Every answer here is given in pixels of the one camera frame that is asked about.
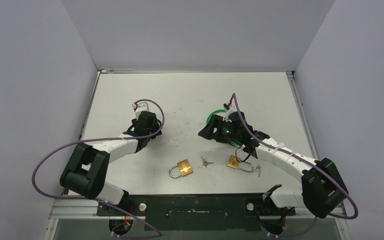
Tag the short brass padlock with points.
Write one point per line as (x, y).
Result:
(184, 168)

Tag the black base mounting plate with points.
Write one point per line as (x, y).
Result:
(209, 212)

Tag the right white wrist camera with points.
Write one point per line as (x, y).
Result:
(229, 109)

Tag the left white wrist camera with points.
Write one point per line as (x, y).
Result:
(139, 107)

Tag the long-shackle brass padlock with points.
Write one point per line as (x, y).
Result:
(235, 163)

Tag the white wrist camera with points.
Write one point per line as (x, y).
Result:
(229, 109)
(139, 107)

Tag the silver key pair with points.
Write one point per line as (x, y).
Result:
(205, 163)

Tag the green cable lock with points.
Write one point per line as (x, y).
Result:
(219, 111)

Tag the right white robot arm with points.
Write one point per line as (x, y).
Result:
(322, 187)

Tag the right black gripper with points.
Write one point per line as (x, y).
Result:
(214, 126)

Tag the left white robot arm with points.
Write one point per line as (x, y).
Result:
(86, 170)

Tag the keys beside long padlock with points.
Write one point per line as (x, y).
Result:
(257, 169)

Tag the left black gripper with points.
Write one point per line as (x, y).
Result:
(155, 127)

